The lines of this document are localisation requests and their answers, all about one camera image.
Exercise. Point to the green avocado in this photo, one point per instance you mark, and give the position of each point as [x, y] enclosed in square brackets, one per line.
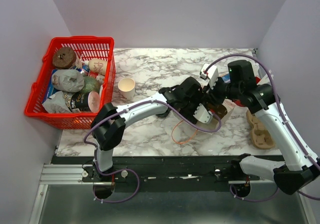
[90, 84]

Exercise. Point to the paper takeout bag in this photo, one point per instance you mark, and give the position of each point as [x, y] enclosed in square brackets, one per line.
[183, 133]

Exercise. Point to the red straw cup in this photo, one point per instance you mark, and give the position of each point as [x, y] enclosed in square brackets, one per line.
[260, 80]

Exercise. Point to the blue orange card box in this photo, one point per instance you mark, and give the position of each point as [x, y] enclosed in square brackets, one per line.
[226, 78]

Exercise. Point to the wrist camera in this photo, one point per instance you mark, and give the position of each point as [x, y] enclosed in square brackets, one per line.
[211, 74]
[202, 115]

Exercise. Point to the blue flat package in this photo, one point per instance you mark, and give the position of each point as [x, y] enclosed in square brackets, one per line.
[50, 88]

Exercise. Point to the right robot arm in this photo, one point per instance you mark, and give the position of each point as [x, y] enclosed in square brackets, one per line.
[300, 165]

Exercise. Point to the white wrapped straws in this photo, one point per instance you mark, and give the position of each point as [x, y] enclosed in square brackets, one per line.
[269, 75]

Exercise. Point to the silver snack bag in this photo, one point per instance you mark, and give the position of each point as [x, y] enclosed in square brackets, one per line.
[59, 102]

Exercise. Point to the black food cup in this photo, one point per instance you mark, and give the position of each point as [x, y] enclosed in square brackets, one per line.
[85, 102]

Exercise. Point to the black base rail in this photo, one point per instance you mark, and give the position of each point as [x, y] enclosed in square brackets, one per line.
[159, 174]

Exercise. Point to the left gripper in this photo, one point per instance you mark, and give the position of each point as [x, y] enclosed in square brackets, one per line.
[188, 115]

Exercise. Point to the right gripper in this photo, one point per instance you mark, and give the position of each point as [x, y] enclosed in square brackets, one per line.
[211, 94]

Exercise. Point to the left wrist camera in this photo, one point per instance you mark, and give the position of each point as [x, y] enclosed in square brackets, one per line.
[202, 115]

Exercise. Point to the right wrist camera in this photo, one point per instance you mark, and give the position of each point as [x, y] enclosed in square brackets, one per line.
[211, 74]

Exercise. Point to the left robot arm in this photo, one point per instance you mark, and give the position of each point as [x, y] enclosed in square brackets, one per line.
[111, 121]

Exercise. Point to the grey crumpled bag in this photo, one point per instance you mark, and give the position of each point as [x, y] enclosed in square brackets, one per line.
[68, 80]

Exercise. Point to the beige printed bottle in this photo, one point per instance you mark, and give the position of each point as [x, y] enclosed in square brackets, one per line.
[97, 65]

